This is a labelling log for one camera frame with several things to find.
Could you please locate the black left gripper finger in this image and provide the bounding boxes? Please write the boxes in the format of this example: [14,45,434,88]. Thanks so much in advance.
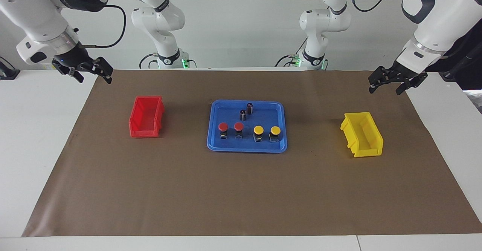
[395,73,429,96]
[368,66,392,94]

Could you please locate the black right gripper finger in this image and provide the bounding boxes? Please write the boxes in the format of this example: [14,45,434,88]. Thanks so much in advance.
[87,57,114,84]
[60,68,84,83]

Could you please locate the black background equipment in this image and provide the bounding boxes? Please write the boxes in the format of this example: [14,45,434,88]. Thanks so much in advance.
[427,29,482,91]

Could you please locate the black device at table edge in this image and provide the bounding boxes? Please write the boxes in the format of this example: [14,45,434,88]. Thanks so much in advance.
[0,57,20,80]

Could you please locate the grey patterned object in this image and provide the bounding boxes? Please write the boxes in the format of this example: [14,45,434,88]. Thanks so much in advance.
[467,90,482,114]

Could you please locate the yellow plastic bin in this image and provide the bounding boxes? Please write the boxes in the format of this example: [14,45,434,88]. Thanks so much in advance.
[340,112,384,158]

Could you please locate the red plastic bin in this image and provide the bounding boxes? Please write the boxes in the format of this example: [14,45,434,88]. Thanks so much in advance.
[129,96,165,138]

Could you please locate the blue plastic tray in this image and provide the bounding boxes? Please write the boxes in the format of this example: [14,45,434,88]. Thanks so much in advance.
[207,99,288,153]

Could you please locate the brown paper table mat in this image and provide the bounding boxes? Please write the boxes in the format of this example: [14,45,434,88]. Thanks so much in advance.
[21,69,482,237]

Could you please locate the black right base cable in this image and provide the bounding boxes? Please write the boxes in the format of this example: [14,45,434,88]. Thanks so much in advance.
[139,53,159,70]

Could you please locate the black base cable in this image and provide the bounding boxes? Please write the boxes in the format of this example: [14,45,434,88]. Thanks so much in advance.
[139,53,159,70]
[275,38,308,68]

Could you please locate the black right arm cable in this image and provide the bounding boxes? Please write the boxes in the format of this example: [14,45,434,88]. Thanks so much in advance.
[77,0,142,49]

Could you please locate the black left base cable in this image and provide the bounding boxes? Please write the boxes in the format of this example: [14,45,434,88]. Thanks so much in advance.
[275,38,308,68]

